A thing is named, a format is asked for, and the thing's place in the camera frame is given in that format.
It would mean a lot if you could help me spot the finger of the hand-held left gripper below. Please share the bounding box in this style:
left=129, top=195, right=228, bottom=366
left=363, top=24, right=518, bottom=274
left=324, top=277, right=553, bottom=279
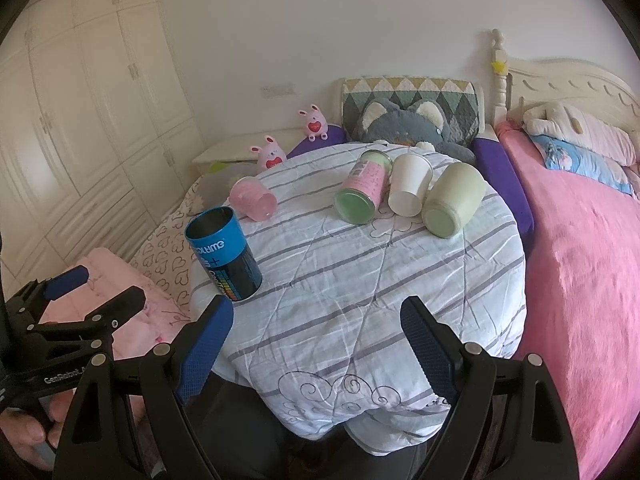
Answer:
left=27, top=286, right=147, bottom=361
left=7, top=265, right=91, bottom=322

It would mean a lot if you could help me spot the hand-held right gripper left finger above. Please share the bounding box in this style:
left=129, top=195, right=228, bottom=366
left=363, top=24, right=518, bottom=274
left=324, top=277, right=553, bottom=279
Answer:
left=52, top=295, right=236, bottom=480

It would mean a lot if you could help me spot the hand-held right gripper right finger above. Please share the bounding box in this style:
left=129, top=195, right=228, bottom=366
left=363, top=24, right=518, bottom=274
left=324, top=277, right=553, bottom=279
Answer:
left=400, top=296, right=591, bottom=480

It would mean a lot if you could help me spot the pale green cup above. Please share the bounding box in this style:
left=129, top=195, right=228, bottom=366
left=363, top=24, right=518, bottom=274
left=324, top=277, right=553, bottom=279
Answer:
left=421, top=161, right=487, bottom=239

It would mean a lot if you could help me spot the pink plastic cup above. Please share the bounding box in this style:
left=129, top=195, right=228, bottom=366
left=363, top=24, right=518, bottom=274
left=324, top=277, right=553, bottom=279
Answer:
left=229, top=176, right=278, bottom=222

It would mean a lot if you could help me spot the white paper cup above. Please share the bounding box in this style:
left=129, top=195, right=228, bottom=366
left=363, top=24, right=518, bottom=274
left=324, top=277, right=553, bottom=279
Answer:
left=388, top=153, right=434, bottom=218

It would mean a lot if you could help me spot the green cup with pink label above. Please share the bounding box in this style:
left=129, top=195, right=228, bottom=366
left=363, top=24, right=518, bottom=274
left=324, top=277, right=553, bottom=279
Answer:
left=334, top=149, right=393, bottom=225

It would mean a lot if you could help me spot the person's left hand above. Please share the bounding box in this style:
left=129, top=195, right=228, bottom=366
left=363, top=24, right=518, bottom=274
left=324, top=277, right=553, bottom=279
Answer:
left=0, top=394, right=76, bottom=476

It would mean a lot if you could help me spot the pink floral quilt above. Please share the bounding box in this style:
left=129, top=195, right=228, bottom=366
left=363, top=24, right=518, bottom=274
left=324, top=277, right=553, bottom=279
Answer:
left=37, top=247, right=193, bottom=361

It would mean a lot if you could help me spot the heart print sheet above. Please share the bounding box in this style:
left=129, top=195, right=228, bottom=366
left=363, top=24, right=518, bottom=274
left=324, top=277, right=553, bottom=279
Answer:
left=130, top=175, right=207, bottom=311

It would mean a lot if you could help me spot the white striped quilt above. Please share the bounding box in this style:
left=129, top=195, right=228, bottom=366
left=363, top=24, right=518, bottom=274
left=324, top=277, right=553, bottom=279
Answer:
left=187, top=142, right=528, bottom=442

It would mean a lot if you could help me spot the dark cloth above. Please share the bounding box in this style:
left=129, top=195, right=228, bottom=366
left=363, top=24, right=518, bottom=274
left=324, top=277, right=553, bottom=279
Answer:
left=125, top=375, right=451, bottom=480

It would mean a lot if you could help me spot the blue printed can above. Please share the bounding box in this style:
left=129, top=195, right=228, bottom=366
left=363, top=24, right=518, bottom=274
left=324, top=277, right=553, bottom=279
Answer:
left=184, top=206, right=264, bottom=302

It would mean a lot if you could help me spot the clear plastic box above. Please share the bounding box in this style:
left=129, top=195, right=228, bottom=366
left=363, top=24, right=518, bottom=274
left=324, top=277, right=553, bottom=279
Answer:
left=197, top=161, right=253, bottom=211

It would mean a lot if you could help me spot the cream wardrobe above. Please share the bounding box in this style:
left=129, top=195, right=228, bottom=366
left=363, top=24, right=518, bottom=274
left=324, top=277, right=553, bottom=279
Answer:
left=0, top=0, right=207, bottom=281

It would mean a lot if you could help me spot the pink fleece blanket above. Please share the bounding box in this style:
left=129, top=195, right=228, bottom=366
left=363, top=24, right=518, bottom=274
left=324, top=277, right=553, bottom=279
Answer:
left=495, top=122, right=640, bottom=480

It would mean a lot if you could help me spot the purple bolster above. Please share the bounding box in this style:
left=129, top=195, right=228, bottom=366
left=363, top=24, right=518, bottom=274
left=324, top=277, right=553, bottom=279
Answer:
left=287, top=124, right=348, bottom=158
left=471, top=135, right=536, bottom=238

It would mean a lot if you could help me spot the cream nightstand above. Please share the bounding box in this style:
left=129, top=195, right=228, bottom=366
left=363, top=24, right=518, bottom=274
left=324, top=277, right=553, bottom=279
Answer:
left=192, top=127, right=331, bottom=177

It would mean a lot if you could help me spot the pink bunny toy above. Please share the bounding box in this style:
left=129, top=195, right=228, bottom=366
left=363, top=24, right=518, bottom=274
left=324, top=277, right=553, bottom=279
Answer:
left=298, top=104, right=331, bottom=142
left=250, top=135, right=288, bottom=171

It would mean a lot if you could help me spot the grey cat plush pillow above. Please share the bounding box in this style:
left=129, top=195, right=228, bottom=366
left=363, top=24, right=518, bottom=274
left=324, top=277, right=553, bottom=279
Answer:
left=352, top=97, right=476, bottom=163

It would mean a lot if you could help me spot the blue printed pillow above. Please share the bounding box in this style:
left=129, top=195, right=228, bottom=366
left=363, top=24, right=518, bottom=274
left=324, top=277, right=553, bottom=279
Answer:
left=532, top=132, right=635, bottom=196

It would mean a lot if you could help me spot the patchwork diamond cushion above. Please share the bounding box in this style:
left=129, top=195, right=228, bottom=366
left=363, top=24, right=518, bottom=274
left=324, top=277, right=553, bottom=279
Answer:
left=341, top=76, right=486, bottom=143

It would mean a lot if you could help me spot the white plush toy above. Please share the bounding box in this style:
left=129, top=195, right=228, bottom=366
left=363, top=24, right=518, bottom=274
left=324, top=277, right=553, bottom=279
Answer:
left=522, top=101, right=588, bottom=136

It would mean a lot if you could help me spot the pink pillow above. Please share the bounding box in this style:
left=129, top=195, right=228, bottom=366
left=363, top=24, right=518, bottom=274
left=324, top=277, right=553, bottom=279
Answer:
left=522, top=110, right=640, bottom=167

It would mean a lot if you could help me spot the cream bed headboard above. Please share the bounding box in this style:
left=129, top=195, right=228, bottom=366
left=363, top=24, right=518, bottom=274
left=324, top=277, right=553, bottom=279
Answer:
left=487, top=29, right=640, bottom=126

